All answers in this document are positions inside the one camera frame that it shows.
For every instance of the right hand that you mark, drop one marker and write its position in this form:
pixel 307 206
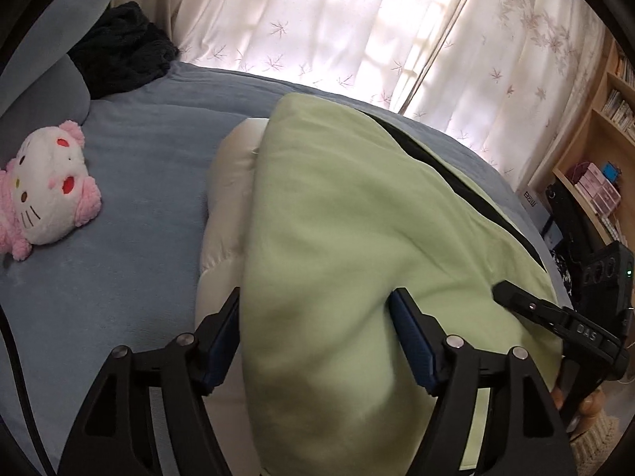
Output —
pixel 587 413

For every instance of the white floral curtain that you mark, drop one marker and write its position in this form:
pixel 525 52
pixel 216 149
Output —
pixel 506 78

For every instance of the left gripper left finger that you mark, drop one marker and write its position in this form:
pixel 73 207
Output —
pixel 136 395

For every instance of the blue plush bed cover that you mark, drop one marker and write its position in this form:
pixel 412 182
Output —
pixel 130 276

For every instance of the green and black hooded jacket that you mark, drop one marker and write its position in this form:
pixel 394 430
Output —
pixel 342 216

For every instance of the folded white puffer jacket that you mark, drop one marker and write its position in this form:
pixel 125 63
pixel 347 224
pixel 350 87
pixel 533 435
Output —
pixel 221 262

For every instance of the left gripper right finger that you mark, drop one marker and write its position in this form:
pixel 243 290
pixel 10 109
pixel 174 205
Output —
pixel 522 433

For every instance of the white box under shelf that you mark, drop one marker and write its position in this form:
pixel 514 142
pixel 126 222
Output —
pixel 540 216

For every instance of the books on shelf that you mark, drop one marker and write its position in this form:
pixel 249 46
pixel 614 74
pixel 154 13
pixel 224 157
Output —
pixel 619 105

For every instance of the pink storage boxes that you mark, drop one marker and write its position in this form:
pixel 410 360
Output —
pixel 598 185

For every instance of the pink white kitty plush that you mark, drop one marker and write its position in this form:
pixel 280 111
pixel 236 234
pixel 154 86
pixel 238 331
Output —
pixel 46 190

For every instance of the black clothing by curtain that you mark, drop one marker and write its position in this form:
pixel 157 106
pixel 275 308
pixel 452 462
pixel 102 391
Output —
pixel 123 51

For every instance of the curved wooden shelf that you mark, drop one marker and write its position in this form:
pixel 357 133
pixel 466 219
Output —
pixel 577 229

